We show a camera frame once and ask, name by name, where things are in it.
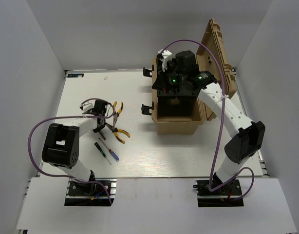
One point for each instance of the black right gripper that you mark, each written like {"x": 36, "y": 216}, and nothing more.
{"x": 162, "y": 84}

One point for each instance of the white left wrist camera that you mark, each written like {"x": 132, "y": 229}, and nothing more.
{"x": 86, "y": 107}

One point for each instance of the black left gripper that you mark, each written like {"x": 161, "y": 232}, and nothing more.
{"x": 97, "y": 129}

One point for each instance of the dark blue table label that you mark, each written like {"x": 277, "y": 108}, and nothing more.
{"x": 75, "y": 75}

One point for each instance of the red blue handled screwdriver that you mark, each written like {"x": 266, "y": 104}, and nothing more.
{"x": 112, "y": 153}

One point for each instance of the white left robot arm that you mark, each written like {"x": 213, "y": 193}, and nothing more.
{"x": 61, "y": 147}

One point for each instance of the yellow combination pliers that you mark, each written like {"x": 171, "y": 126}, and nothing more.
{"x": 116, "y": 132}

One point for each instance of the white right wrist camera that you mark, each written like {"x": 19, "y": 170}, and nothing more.
{"x": 164, "y": 56}

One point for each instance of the black green precision screwdriver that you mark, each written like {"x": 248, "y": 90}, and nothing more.
{"x": 101, "y": 151}

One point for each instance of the yellow needle-nose pliers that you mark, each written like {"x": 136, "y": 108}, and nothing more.
{"x": 117, "y": 112}

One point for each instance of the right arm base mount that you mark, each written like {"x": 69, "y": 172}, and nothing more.
{"x": 223, "y": 197}

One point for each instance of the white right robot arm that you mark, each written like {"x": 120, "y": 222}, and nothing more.
{"x": 246, "y": 135}

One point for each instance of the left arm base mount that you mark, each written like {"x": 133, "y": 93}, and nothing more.
{"x": 90, "y": 195}

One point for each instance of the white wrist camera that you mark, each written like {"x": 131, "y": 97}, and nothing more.
{"x": 164, "y": 56}
{"x": 86, "y": 107}

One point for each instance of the tan plastic toolbox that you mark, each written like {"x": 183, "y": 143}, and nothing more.
{"x": 184, "y": 115}

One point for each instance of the black toolbox inner tray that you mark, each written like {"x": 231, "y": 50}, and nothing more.
{"x": 178, "y": 96}

